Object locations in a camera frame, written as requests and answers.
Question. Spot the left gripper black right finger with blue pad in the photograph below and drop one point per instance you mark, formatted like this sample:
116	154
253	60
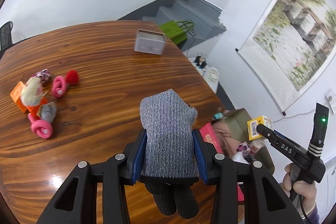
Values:
264	199

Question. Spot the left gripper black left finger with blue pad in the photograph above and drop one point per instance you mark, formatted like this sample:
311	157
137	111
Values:
76	199

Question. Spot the large pink foam knot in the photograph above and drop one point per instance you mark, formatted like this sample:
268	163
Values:
40	127

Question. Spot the grey black sock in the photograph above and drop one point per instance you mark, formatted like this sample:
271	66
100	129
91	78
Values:
169	169

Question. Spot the small pink foam knot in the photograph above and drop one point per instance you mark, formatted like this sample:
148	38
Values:
59	86

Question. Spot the cream fluffy plush ball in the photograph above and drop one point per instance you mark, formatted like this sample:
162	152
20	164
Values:
32	92

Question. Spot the orange rubber cube toy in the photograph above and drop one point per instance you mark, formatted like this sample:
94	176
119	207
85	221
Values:
16	97

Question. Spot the person's right hand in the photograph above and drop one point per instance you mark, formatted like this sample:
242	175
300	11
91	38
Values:
307	191

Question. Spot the pink red flat box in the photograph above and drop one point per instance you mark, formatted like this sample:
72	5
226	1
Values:
208	135

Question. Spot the grey small plush toy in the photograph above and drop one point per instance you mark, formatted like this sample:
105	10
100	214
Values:
47	112

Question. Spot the landscape scroll painting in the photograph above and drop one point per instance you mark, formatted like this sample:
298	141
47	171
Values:
291	46

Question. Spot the red pompom ball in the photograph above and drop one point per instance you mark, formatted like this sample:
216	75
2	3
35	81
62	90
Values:
72	78

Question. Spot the grey metal tin box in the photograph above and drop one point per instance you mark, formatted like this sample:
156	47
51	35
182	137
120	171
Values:
150	42

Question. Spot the black metal chair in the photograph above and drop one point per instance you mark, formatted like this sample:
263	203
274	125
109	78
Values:
6	39

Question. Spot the green shopping bag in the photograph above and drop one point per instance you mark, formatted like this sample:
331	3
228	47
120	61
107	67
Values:
177	31

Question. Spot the white wall socket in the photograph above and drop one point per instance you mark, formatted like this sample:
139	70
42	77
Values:
331	99

